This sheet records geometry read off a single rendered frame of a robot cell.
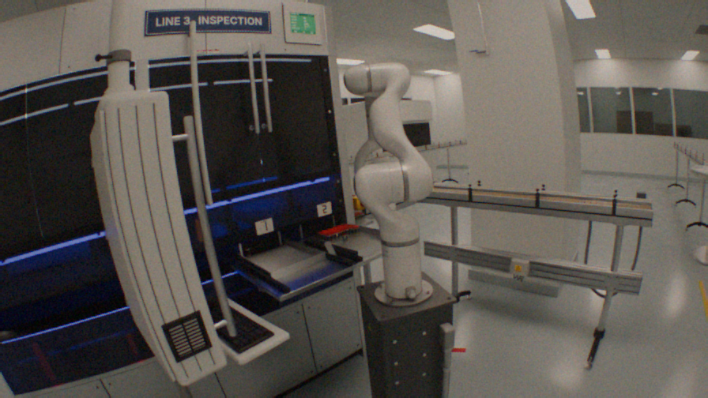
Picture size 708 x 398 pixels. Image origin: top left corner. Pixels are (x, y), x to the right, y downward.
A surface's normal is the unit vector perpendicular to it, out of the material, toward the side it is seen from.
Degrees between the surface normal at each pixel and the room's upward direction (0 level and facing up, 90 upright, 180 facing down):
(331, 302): 90
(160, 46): 90
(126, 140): 90
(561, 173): 90
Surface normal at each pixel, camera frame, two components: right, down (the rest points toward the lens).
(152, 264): 0.76, 0.05
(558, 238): -0.74, 0.22
